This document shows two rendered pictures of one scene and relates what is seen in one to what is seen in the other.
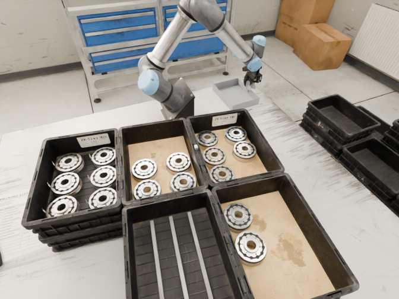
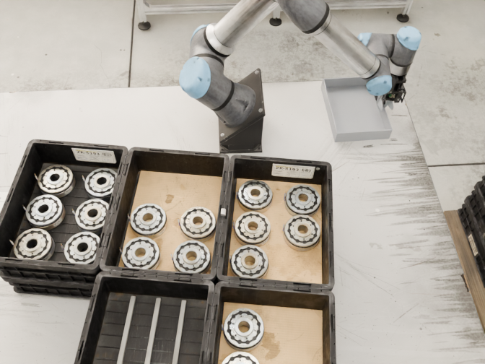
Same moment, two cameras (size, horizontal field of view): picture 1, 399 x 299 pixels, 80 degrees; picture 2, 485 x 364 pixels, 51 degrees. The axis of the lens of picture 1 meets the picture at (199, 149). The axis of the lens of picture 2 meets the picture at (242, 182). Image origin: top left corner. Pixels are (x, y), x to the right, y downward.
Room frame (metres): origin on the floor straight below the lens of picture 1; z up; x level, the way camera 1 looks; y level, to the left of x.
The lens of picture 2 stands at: (0.00, -0.26, 2.14)
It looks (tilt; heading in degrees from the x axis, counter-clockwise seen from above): 56 degrees down; 18
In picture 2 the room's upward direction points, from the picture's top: 2 degrees clockwise
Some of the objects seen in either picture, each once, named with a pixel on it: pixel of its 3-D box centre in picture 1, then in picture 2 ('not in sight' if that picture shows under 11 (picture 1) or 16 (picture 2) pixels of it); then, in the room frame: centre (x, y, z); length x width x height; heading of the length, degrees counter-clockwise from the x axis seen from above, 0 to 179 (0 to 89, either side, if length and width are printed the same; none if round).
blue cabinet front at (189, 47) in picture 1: (196, 31); not in sight; (2.77, 0.07, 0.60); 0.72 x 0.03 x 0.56; 115
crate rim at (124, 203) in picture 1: (159, 155); (169, 209); (0.63, 0.16, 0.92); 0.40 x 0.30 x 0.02; 16
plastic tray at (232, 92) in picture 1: (235, 94); (354, 107); (1.37, -0.23, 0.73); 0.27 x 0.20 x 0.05; 26
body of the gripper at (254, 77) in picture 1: (253, 72); (393, 83); (1.39, -0.33, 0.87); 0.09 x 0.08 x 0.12; 26
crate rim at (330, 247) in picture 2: (230, 143); (278, 218); (0.71, -0.13, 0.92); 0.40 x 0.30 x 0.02; 16
